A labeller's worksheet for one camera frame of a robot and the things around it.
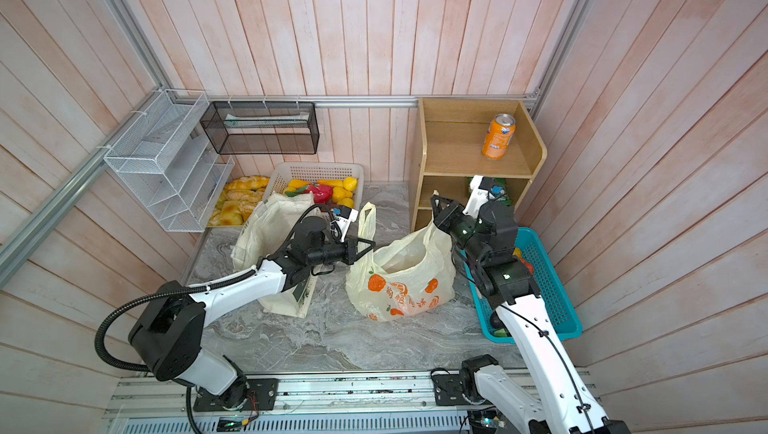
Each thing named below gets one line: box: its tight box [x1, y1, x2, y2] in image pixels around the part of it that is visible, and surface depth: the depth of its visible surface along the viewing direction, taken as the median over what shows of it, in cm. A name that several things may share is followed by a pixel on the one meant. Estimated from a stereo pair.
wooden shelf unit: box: [410, 98, 547, 232], surface depth 85 cm
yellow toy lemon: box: [343, 176, 358, 192], surface depth 116 cm
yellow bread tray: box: [207, 175, 270, 227], surface depth 109 cm
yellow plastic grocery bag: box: [345, 202, 456, 321], surface depth 79 cm
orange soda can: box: [482, 113, 516, 160], surface depth 78 cm
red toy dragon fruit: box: [285, 183, 333, 205], surface depth 109 cm
